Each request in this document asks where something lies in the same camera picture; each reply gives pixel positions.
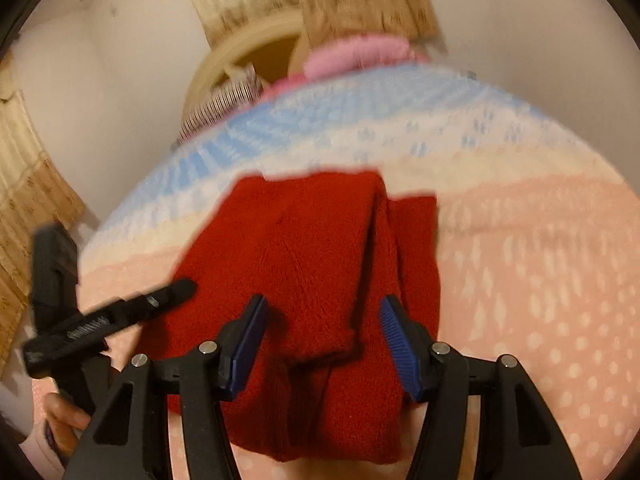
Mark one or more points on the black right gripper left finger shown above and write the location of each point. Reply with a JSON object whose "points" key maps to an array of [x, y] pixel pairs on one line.
{"points": [[128, 436]]}

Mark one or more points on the pink pillow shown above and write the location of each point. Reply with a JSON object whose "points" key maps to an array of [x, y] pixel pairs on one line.
{"points": [[352, 54]]}

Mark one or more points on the beige side curtain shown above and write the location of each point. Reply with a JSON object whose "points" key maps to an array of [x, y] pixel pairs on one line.
{"points": [[33, 193]]}

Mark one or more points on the striped pillow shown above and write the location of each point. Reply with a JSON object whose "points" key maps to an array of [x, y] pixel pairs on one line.
{"points": [[242, 89]]}

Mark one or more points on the left hand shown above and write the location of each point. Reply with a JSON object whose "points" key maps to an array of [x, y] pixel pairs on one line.
{"points": [[65, 420]]}

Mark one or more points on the red knit sweater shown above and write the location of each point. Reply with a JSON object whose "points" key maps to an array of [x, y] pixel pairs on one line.
{"points": [[324, 250]]}

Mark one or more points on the cream wooden headboard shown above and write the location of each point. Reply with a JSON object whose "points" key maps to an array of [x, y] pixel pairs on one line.
{"points": [[276, 45]]}

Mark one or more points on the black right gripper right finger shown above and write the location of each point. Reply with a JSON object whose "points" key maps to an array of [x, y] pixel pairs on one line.
{"points": [[483, 420]]}

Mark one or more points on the pink sleeve cuff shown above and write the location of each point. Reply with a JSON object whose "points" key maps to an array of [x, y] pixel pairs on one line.
{"points": [[43, 453]]}

